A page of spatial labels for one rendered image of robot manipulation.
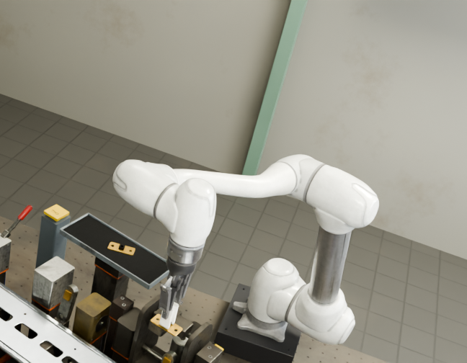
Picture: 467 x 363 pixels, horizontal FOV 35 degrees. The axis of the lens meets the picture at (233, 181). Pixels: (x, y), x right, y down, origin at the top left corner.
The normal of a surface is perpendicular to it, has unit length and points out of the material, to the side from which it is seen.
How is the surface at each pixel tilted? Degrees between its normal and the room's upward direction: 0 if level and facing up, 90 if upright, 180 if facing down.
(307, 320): 104
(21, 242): 0
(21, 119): 0
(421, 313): 0
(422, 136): 90
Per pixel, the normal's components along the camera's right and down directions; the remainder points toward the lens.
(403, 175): -0.27, 0.46
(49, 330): 0.23, -0.83
